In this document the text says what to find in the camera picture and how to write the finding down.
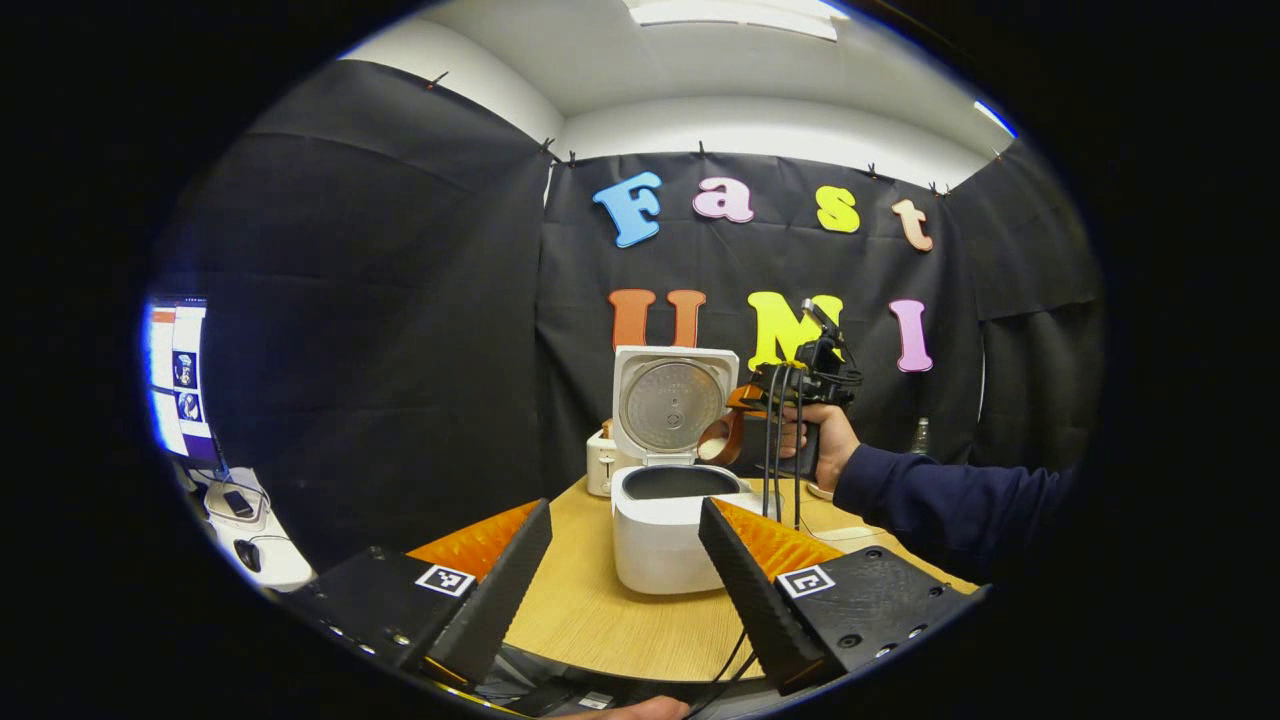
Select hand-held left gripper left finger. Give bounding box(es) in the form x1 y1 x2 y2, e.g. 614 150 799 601
283 499 554 691

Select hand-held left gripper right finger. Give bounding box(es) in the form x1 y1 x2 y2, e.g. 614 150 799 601
697 497 986 696

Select brown wooden spoon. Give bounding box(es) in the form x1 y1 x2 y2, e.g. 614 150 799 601
697 408 747 467

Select white rice cooker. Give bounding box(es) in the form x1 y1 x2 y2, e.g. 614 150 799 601
610 345 771 596

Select white toaster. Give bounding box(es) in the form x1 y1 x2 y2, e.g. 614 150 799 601
586 420 621 498

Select white side desk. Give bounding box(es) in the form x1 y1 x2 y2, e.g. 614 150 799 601
175 465 316 593

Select black backdrop cloth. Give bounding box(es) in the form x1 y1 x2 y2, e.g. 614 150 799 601
150 60 1106 576

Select long ceiling light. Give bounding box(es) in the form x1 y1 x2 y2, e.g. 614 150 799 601
628 0 851 43

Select computer monitor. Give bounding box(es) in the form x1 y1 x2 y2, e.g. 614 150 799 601
145 298 217 466

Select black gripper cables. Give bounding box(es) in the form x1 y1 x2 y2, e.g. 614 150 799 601
762 365 804 531

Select black cable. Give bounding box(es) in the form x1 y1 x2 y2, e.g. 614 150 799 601
688 630 761 717

